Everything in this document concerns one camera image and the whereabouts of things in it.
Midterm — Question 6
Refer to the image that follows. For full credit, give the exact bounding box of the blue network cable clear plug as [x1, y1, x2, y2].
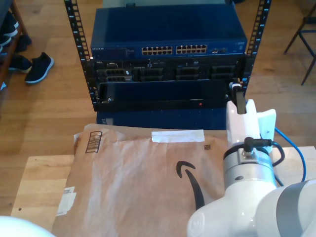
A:
[274, 127, 308, 182]

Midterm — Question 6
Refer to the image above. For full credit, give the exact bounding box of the white paper tape strip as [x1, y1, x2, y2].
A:
[151, 129, 205, 143]

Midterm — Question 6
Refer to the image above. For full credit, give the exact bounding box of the black rack tray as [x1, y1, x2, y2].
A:
[95, 80, 244, 112]

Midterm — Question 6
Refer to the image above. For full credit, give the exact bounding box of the dark metal chair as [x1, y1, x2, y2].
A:
[283, 2, 316, 86]

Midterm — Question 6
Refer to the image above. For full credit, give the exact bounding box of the black rack server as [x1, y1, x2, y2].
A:
[92, 58, 247, 83]

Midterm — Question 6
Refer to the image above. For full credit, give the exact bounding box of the brown paper mailer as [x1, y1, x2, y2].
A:
[51, 123, 229, 237]

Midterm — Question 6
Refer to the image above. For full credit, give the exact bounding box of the white label sticker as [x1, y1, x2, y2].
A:
[56, 186, 77, 217]

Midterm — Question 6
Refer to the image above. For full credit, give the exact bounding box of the wooden shoe rack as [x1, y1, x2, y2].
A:
[0, 0, 28, 84]

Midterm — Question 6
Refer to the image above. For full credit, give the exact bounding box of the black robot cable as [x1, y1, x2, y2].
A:
[243, 137, 286, 187]

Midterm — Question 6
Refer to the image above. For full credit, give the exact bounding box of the blue network switch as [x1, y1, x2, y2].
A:
[90, 4, 248, 60]

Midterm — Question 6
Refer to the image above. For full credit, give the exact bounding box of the black server rack frame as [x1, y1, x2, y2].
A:
[64, 0, 272, 112]

